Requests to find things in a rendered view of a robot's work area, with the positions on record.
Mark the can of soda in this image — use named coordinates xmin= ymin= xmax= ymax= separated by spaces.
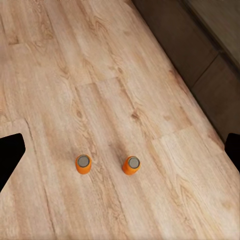
xmin=122 ymin=156 xmax=141 ymax=176
xmin=75 ymin=154 xmax=92 ymax=175

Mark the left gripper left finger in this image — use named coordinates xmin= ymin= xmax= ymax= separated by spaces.
xmin=0 ymin=133 xmax=26 ymax=192

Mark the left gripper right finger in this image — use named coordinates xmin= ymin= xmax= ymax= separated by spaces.
xmin=224 ymin=133 xmax=240 ymax=172

